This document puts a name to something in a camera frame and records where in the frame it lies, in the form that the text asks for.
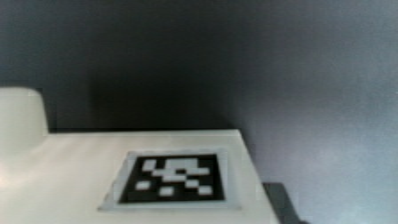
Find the white drawer cabinet box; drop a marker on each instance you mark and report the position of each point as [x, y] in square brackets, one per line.
[166, 177]

